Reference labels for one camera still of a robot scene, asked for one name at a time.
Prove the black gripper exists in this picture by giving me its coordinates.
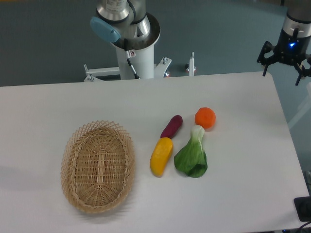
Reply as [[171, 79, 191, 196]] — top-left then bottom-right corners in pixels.
[[257, 29, 311, 86]]

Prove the yellow mango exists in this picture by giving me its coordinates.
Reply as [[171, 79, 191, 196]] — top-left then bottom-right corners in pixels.
[[150, 137, 173, 177]]

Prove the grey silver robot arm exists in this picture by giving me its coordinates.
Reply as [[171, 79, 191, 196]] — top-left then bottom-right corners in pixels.
[[85, 0, 311, 83]]

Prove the orange tangerine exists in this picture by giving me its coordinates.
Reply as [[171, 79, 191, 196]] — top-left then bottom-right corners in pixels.
[[194, 107, 216, 129]]

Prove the green bok choy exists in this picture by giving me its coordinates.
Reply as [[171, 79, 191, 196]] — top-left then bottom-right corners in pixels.
[[174, 125, 208, 178]]

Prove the black device at table edge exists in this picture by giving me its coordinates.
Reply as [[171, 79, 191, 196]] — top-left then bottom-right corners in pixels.
[[294, 196, 311, 222]]

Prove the oval woven wicker basket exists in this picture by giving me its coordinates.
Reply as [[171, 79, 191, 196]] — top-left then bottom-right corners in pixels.
[[61, 120, 135, 214]]

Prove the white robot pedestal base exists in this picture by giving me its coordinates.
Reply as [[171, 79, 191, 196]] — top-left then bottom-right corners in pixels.
[[84, 13, 172, 82]]

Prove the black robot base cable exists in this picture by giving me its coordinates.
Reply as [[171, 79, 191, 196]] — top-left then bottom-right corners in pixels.
[[123, 38, 140, 80]]

